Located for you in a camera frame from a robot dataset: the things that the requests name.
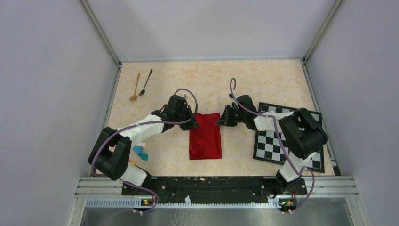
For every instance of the black white checkerboard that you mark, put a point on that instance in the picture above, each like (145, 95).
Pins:
(267, 147)

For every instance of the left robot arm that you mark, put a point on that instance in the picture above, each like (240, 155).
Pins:
(112, 149)

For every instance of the teal cube block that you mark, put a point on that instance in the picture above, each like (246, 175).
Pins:
(144, 157)

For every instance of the gold spoon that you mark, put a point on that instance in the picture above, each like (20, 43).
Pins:
(135, 96)

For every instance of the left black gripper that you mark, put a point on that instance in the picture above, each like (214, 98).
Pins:
(192, 125)

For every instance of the black fork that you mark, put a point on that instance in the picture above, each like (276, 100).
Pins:
(143, 90)

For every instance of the aluminium front rail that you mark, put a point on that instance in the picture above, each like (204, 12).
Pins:
(102, 192)

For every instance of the red cloth napkin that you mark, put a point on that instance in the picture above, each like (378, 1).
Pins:
(205, 142)

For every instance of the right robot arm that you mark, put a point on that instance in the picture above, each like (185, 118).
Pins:
(300, 136)

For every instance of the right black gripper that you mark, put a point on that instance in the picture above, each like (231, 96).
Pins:
(225, 119)

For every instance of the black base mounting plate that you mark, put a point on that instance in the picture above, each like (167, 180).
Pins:
(217, 190)

